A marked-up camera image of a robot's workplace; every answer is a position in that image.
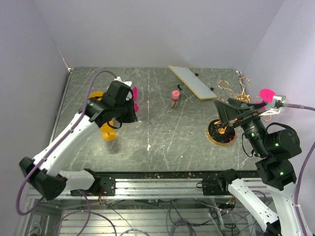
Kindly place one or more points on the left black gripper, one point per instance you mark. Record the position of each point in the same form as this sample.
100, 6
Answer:
132, 117

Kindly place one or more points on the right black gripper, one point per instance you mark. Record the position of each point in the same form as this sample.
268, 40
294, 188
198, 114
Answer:
227, 111

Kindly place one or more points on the pink wine glass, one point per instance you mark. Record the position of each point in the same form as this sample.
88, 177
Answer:
265, 95
135, 97

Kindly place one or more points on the orange wine glass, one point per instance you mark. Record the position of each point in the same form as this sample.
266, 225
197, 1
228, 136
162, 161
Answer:
108, 133
97, 95

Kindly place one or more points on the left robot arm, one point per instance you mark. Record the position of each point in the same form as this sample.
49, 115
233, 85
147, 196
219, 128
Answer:
45, 168

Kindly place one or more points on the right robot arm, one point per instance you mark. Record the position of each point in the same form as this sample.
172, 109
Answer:
275, 169

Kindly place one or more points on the gold wine glass rack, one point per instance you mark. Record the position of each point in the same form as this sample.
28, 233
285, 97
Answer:
224, 134

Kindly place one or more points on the small pink capped bottle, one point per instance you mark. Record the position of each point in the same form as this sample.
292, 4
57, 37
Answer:
175, 96

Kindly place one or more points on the yellow framed tilted mirror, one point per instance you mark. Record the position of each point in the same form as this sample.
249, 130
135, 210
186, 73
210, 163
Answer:
193, 82

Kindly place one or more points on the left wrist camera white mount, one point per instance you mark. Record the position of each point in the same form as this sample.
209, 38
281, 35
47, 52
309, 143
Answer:
123, 81

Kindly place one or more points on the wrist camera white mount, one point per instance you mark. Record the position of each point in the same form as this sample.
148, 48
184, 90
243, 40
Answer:
277, 104
123, 81

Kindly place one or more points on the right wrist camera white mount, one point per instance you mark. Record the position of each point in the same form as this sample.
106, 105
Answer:
277, 104

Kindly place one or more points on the aluminium rail frame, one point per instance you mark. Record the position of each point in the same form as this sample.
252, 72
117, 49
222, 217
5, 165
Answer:
131, 185

